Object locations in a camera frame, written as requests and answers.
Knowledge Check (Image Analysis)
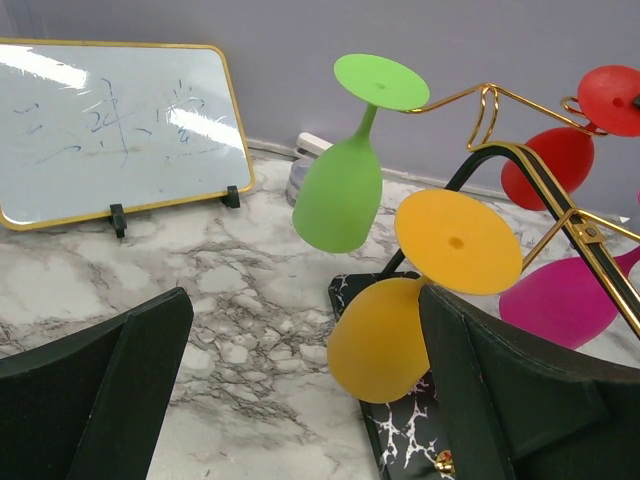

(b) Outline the orange wine glass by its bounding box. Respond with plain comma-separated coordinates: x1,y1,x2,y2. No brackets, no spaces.
327,189,523,404

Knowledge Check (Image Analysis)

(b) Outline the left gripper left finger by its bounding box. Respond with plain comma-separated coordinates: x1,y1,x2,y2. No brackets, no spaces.
1,287,194,479

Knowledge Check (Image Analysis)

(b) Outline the gold wire glass rack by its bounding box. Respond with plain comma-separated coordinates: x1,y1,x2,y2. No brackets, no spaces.
327,84,640,480

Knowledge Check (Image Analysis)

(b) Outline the green wine glass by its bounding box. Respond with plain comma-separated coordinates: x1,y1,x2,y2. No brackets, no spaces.
292,53,430,254

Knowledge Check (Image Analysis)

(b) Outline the gold framed whiteboard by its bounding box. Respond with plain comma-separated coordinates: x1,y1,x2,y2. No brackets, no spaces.
1,38,255,236

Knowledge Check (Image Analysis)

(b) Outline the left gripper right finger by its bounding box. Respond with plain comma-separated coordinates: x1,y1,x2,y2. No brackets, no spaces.
419,284,639,479

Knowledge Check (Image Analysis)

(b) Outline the white whiteboard eraser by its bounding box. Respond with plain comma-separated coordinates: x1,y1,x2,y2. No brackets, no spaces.
294,132,333,158

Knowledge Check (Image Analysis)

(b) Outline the small clear plastic cup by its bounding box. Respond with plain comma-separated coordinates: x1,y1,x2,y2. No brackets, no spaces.
285,158,313,207

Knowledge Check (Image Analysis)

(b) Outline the magenta wine glass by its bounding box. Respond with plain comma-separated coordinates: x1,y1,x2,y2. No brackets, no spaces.
499,257,619,349

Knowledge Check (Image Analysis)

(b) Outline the red wine glass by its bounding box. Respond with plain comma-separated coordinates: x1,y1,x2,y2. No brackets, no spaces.
526,65,639,193

